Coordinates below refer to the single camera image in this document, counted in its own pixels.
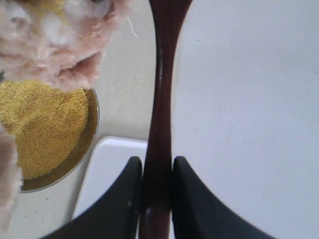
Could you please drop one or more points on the yellow millet grains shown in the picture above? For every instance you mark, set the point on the yellow millet grains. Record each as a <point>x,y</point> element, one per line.
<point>47,123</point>

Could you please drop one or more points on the steel bowl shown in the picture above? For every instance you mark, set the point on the steel bowl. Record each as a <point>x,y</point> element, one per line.
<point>76,156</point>

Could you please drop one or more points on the dark wooden spoon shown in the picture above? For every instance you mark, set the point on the dark wooden spoon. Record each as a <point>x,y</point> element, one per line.
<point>154,222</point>

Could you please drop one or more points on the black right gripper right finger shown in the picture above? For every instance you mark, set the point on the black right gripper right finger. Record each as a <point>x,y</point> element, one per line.
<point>198,214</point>

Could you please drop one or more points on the white rectangular plastic tray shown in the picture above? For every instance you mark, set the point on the white rectangular plastic tray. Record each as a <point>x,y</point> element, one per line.
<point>108,159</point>

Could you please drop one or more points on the beige teddy bear striped sweater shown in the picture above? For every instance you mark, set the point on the beige teddy bear striped sweater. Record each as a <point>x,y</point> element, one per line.
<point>59,43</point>

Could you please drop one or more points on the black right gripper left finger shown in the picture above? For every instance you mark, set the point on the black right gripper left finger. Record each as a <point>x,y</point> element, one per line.
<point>115,215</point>

